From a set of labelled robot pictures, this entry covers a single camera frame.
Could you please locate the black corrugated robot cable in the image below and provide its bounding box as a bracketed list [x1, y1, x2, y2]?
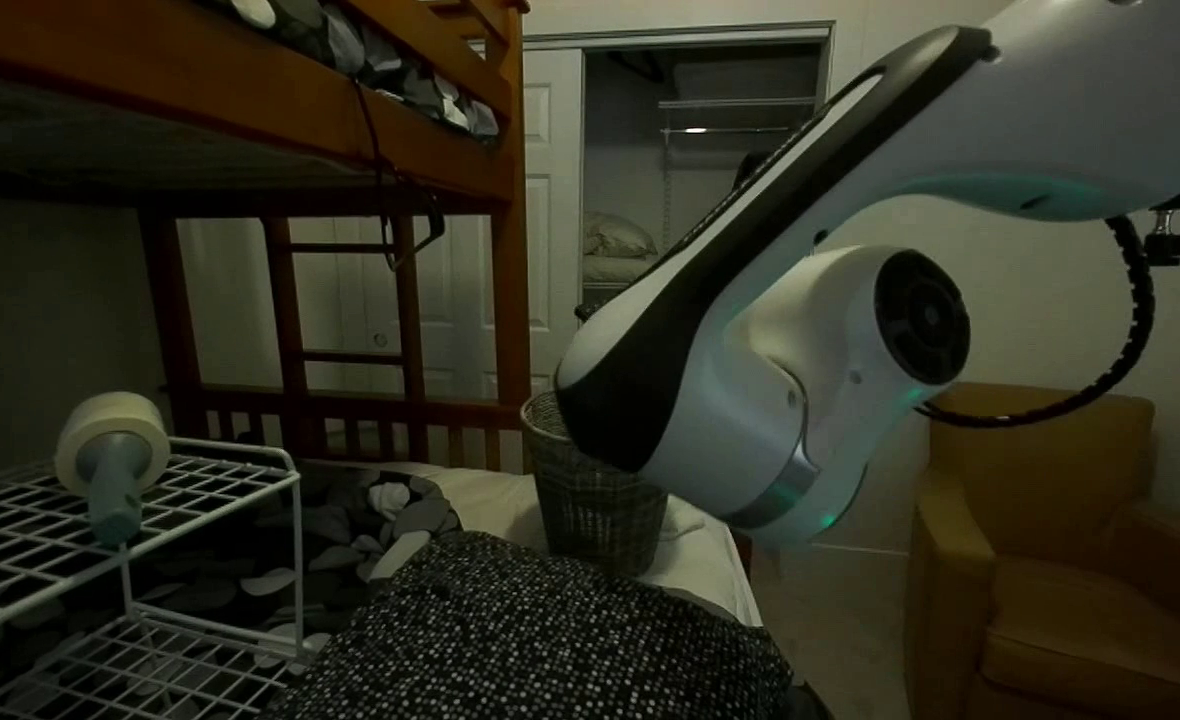
[913, 196, 1158, 433]

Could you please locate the black hanging cable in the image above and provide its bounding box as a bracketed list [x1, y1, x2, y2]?
[344, 71, 446, 278]

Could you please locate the white closet shelf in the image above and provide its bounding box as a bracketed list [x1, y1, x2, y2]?
[650, 93, 825, 136]

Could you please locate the white lint roller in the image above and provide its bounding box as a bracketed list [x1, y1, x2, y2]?
[48, 390, 177, 551]

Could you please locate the white closet door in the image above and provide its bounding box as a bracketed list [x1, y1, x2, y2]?
[519, 45, 588, 392]

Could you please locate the black polka-dot blanket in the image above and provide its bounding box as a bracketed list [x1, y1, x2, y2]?
[225, 0, 504, 143]
[133, 455, 462, 644]

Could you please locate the folded white bedding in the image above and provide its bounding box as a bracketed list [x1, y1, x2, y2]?
[579, 214, 664, 291]

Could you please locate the white wire rack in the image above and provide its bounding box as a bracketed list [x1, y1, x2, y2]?
[0, 437, 307, 720]

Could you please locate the black white-speckled cloth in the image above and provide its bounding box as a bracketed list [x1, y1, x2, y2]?
[261, 530, 804, 720]

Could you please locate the yellow upholstered armchair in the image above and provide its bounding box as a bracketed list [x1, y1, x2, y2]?
[905, 380, 1180, 720]

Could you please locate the wooden bunk bed frame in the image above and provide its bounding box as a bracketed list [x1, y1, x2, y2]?
[0, 0, 534, 472]

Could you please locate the dark woven basket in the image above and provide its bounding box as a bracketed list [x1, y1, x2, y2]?
[514, 390, 670, 580]

